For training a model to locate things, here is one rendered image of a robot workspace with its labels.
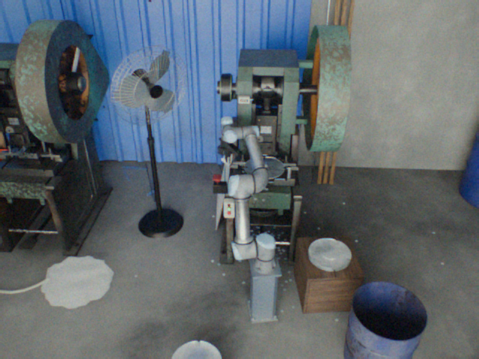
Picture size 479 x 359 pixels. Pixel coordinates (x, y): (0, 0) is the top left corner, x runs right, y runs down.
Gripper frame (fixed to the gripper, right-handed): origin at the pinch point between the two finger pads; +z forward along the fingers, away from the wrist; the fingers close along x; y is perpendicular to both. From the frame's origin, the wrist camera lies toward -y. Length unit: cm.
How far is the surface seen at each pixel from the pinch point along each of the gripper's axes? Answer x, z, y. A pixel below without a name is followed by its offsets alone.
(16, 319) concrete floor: 132, 87, 85
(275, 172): -20.7, 8.0, -25.5
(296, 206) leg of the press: -18, 28, -46
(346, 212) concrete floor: -102, 87, -60
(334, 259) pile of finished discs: -3, 46, -84
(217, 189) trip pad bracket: 6.8, 19.5, 5.4
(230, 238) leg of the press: 7, 61, -6
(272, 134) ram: -28.2, -15.9, -17.1
